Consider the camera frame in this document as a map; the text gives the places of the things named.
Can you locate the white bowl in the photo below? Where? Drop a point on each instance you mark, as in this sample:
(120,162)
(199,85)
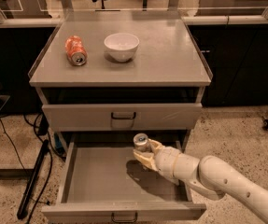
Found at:
(121,46)

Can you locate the silver redbull can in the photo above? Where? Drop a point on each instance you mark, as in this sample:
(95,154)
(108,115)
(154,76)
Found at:
(141,142)

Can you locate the grey drawer cabinet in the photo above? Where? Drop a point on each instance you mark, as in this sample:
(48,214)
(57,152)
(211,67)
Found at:
(166,69)

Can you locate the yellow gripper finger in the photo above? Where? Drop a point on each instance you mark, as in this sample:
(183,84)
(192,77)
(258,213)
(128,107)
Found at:
(155,146)
(146,159)

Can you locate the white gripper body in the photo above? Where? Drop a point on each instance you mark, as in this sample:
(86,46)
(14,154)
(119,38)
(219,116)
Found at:
(165,161)

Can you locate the black middle drawer handle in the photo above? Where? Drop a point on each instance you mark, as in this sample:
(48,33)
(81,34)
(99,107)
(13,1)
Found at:
(116,219)

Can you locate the black top drawer handle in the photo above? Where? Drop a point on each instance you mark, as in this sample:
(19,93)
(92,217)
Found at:
(123,115)

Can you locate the open middle drawer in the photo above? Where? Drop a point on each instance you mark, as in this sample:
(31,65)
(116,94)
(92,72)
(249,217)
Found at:
(100,180)

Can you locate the orange soda can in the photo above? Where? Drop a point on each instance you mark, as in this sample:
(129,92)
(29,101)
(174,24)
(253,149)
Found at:
(76,54)

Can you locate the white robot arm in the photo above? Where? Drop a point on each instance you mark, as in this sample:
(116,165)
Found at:
(210,176)

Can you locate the black caster wheel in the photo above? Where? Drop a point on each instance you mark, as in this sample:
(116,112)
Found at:
(265,124)

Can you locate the black drawer handle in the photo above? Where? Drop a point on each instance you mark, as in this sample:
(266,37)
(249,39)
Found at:
(116,219)
(123,115)

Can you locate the closed top drawer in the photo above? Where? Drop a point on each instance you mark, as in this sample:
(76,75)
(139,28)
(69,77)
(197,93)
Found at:
(83,118)

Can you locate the black floor bar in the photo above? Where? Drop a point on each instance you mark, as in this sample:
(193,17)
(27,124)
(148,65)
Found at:
(22,211)

